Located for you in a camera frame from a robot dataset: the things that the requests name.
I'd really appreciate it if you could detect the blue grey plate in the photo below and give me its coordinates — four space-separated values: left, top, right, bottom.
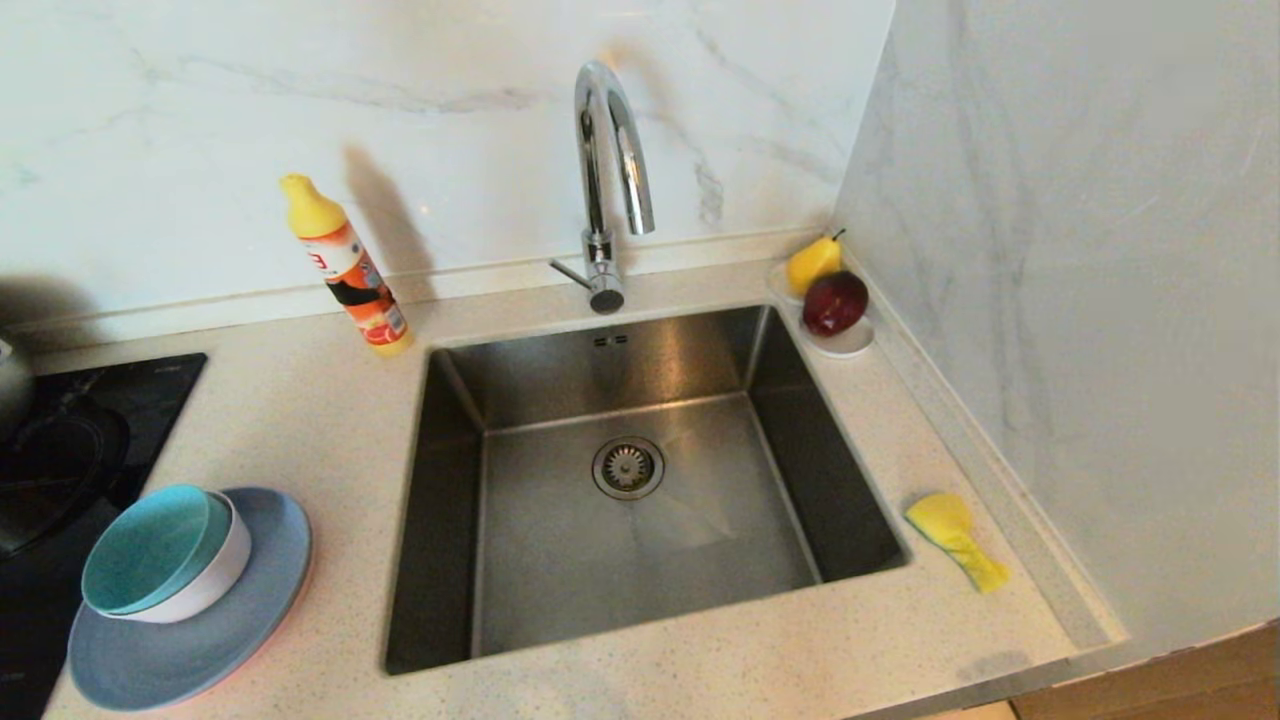
66 486 314 713

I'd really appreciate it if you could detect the yellow pear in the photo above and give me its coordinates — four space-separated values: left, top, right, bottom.
786 228 848 298

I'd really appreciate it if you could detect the pale pink bowl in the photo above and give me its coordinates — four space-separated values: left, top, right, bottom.
100 492 253 626

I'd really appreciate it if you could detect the dark red apple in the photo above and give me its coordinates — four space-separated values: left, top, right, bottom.
802 269 872 338

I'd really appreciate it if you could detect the chrome gooseneck faucet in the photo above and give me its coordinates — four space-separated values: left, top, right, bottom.
548 60 657 316

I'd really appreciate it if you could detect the teal bowl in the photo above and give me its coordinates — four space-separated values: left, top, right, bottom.
80 484 235 617

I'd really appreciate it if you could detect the round metal drain strainer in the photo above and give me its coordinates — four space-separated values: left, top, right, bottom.
591 435 667 501

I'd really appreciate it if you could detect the yellow green sponge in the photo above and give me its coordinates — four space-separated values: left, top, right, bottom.
905 492 1012 596

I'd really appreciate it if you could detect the orange dish soap bottle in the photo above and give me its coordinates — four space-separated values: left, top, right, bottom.
279 173 415 357

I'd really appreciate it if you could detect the small white dish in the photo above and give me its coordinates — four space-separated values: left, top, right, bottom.
767 260 878 359

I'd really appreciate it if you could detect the black induction cooktop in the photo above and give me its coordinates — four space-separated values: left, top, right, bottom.
0 351 210 720

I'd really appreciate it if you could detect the stainless steel sink basin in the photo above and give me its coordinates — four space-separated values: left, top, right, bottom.
383 303 912 677

